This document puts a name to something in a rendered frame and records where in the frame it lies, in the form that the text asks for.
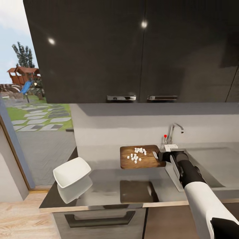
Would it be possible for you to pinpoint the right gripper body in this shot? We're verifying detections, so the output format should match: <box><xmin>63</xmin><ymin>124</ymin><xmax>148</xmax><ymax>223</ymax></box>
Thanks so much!
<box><xmin>157</xmin><ymin>152</ymin><xmax>170</xmax><ymax>162</ymax></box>

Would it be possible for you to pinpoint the cutting board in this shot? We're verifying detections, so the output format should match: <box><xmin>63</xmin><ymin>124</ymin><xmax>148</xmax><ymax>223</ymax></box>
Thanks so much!
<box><xmin>120</xmin><ymin>145</ymin><xmax>166</xmax><ymax>169</ymax></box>

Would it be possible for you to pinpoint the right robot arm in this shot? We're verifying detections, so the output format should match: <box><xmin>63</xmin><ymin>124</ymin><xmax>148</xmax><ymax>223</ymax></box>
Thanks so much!
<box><xmin>157</xmin><ymin>145</ymin><xmax>239</xmax><ymax>239</ymax></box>

